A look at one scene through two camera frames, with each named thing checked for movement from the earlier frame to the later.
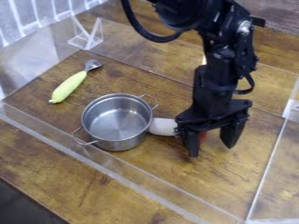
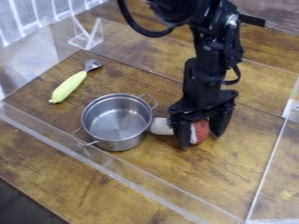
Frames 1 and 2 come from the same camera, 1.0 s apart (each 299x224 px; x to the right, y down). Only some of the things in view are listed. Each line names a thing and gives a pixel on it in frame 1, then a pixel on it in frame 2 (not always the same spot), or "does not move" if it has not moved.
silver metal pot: x=115 y=122 does not move
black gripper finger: x=193 y=143 → x=182 y=133
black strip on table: x=258 y=21 does not move
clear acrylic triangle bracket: x=83 y=39 does not move
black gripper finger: x=230 y=133 → x=219 y=122
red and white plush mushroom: x=165 y=126 does not move
